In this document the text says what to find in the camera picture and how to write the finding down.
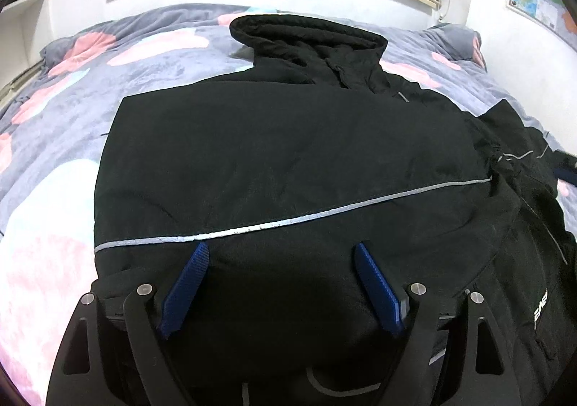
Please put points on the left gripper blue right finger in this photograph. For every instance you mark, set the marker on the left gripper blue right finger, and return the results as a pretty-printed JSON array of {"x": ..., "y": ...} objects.
[{"x": 388, "y": 298}]

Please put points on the white wall shelf unit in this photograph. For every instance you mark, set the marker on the white wall shelf unit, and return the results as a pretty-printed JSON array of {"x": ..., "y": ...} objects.
[{"x": 18, "y": 25}]

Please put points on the grey floral bed quilt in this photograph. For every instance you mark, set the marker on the grey floral bed quilt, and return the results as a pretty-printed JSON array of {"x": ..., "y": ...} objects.
[{"x": 57, "y": 345}]

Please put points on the black jacket with reflective piping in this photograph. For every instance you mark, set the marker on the black jacket with reflective piping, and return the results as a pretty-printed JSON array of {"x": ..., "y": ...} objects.
[{"x": 283, "y": 169}]

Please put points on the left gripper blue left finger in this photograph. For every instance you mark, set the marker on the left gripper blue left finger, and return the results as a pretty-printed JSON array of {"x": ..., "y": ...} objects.
[{"x": 178, "y": 300}]

